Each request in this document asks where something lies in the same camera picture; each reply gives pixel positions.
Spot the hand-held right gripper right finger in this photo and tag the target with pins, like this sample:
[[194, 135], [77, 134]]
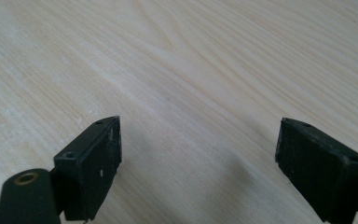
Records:
[[318, 169]]

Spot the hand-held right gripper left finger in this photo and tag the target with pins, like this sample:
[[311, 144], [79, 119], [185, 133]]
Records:
[[88, 169]]

